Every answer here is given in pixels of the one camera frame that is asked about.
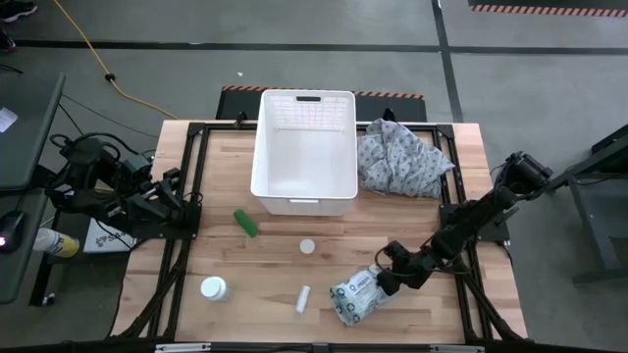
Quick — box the white plastic basket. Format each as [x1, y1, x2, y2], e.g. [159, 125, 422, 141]
[249, 88, 359, 218]

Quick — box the yellow floor cable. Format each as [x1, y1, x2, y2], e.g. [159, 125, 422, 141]
[51, 0, 181, 122]

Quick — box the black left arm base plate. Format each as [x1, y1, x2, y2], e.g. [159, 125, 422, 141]
[130, 200, 203, 241]

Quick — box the orange black hazard strip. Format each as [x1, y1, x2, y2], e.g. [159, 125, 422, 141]
[468, 0, 628, 20]

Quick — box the white printed cardboard box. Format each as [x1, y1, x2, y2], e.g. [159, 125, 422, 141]
[81, 218, 138, 255]

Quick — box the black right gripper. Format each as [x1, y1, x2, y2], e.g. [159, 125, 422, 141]
[376, 241, 438, 297]

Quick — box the dark grey metal table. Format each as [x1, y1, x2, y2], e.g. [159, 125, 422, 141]
[541, 123, 628, 285]

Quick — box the black hazard-striped floor mat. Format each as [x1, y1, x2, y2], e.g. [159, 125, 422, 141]
[215, 85, 428, 124]

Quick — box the grey patterned cloth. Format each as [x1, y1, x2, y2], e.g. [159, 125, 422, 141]
[356, 117, 456, 200]

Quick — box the black floor cable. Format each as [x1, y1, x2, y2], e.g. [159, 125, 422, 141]
[57, 91, 161, 140]

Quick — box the green cylinder roll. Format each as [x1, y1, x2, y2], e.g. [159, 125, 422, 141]
[233, 209, 260, 239]

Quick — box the white pill bottle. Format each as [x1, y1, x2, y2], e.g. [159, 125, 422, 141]
[199, 276, 233, 303]

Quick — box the black aluminium table frame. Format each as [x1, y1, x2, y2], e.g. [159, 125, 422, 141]
[111, 121, 529, 344]

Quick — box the person's shoe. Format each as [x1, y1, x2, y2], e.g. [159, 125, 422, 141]
[0, 28, 18, 54]
[0, 0, 39, 25]

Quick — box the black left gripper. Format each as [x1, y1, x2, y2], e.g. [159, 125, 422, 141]
[125, 167, 190, 223]

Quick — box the small white tube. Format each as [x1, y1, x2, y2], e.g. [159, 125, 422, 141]
[294, 284, 312, 315]

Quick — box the black computer mouse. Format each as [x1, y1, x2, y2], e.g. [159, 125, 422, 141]
[0, 210, 26, 255]

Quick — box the white paper note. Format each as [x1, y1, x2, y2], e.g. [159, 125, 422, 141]
[0, 106, 20, 133]

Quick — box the white printed wipes packet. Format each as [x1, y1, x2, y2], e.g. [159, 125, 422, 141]
[329, 264, 393, 328]

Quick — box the grey desk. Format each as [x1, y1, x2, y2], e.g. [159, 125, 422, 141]
[0, 72, 67, 305]

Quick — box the white yellow spray bottle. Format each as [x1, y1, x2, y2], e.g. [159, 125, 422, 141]
[32, 227, 80, 259]

